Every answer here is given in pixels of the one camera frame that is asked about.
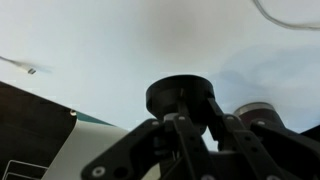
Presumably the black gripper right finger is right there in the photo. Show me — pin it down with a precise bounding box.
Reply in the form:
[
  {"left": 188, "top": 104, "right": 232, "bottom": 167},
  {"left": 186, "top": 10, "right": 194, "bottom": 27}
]
[{"left": 206, "top": 97, "right": 320, "bottom": 180}]

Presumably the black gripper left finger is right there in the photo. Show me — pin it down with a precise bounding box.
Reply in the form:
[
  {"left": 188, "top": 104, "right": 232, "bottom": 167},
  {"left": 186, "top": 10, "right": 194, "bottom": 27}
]
[{"left": 81, "top": 112, "right": 215, "bottom": 180}]

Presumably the black flask lid with handle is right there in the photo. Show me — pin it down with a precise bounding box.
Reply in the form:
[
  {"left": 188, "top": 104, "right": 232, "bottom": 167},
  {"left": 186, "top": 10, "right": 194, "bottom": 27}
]
[{"left": 145, "top": 74, "right": 216, "bottom": 135}]

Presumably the white cable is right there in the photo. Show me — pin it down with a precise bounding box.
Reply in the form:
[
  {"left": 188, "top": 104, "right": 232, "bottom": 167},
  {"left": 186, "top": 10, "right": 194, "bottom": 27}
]
[{"left": 0, "top": 0, "right": 320, "bottom": 76}]

